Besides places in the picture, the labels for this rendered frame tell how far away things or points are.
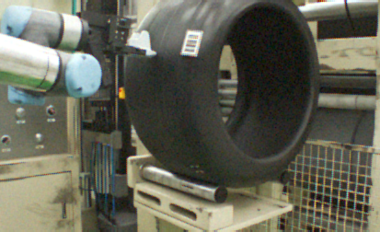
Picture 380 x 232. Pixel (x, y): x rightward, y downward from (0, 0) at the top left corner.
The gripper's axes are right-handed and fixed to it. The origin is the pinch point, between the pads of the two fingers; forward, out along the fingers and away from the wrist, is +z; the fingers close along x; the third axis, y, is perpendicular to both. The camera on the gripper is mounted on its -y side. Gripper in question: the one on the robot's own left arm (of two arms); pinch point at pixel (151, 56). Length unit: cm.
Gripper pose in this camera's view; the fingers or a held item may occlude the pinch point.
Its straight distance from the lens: 97.1
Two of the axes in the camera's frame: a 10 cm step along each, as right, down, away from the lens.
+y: 0.9, -10.0, -0.4
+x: -6.5, -0.9, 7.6
